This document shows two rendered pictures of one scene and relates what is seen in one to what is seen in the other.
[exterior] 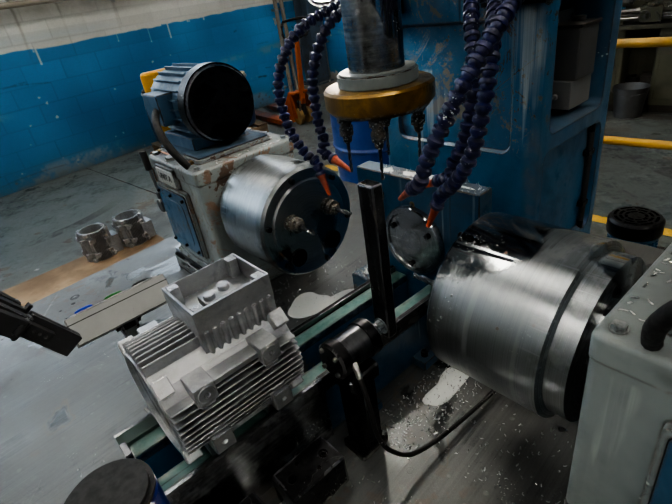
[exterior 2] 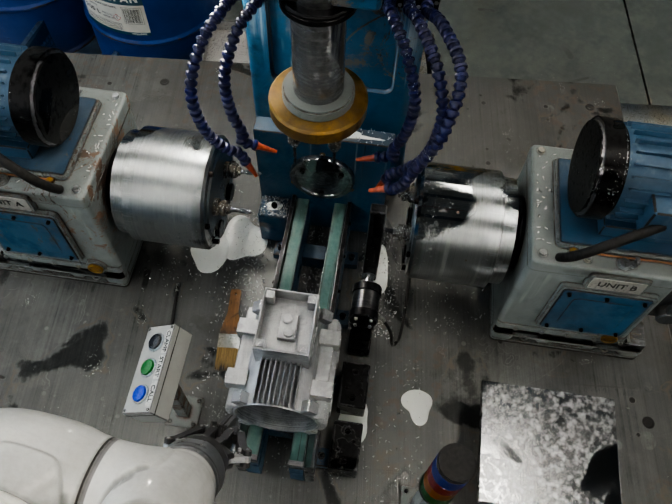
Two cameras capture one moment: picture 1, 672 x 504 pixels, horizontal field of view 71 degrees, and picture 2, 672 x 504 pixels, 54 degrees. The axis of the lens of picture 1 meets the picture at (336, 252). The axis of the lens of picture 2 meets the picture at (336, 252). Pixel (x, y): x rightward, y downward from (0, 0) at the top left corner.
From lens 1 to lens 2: 0.89 m
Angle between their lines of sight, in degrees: 44
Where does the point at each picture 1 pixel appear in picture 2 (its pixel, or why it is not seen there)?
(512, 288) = (471, 236)
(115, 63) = not seen: outside the picture
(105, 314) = (166, 385)
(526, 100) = not seen: hidden behind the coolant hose
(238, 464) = not seen: hidden behind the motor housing
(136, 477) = (459, 449)
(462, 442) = (413, 309)
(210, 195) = (96, 207)
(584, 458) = (515, 302)
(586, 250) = (500, 197)
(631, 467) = (540, 300)
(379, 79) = (341, 110)
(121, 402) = (134, 433)
